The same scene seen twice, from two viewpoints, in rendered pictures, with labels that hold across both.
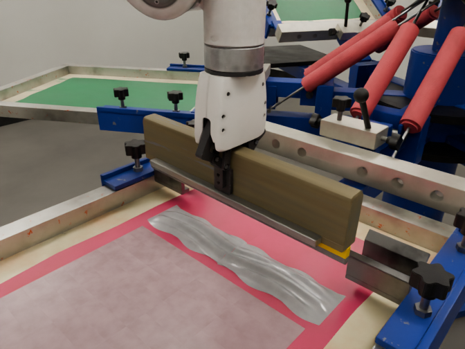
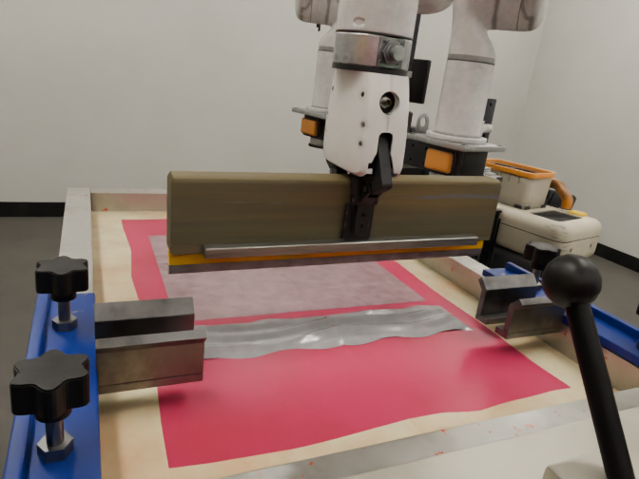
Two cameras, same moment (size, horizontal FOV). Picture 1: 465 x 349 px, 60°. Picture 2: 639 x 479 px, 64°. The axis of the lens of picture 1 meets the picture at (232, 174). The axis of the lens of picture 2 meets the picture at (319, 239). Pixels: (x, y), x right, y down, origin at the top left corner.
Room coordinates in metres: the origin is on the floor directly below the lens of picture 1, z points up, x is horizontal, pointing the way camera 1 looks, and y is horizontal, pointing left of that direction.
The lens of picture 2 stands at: (0.70, -0.51, 1.24)
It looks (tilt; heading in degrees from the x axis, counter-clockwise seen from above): 18 degrees down; 112
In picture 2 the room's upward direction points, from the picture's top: 7 degrees clockwise
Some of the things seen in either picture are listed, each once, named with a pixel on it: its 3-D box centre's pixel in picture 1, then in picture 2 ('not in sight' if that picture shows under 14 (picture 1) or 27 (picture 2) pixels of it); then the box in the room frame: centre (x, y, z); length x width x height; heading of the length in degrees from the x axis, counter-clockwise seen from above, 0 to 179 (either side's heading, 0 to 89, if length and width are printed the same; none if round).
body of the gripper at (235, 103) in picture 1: (233, 102); (363, 115); (0.52, 0.00, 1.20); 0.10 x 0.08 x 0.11; 137
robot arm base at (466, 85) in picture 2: not in sight; (467, 102); (0.53, 0.62, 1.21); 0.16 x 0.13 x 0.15; 61
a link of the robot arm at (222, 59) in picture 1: (237, 54); (375, 51); (0.53, -0.01, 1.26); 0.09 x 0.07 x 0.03; 137
